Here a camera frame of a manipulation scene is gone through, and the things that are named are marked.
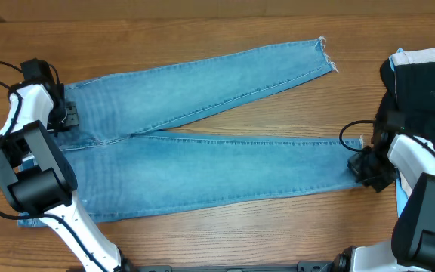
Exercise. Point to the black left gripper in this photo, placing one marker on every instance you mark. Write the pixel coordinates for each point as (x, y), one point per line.
(72, 118)

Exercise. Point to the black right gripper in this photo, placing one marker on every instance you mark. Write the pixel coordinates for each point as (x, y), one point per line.
(363, 168)

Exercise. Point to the light blue denim jeans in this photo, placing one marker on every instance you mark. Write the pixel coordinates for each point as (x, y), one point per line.
(130, 161)

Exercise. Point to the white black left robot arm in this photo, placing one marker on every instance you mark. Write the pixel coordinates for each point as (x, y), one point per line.
(39, 183)

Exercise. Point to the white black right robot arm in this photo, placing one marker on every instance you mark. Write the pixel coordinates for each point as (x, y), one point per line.
(412, 245)

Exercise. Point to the black garment in pile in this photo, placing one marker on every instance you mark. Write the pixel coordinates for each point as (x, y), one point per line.
(410, 91)

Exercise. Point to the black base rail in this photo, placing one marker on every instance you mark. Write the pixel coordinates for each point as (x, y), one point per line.
(302, 266)

